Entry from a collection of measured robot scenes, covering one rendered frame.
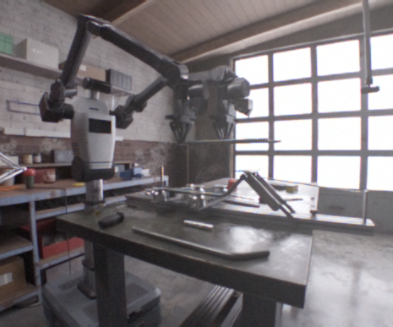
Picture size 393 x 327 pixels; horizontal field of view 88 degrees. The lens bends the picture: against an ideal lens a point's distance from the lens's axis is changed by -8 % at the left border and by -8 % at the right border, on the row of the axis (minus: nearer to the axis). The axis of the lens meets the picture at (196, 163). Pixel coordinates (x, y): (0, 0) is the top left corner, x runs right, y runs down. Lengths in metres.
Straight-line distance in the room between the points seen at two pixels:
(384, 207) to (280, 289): 3.51
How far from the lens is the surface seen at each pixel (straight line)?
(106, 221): 0.70
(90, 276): 1.54
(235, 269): 0.46
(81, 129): 1.33
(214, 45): 3.79
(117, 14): 3.06
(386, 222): 3.95
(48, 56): 2.70
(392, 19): 4.19
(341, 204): 3.81
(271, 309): 0.60
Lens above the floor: 1.09
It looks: 2 degrees down
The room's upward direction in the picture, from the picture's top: straight up
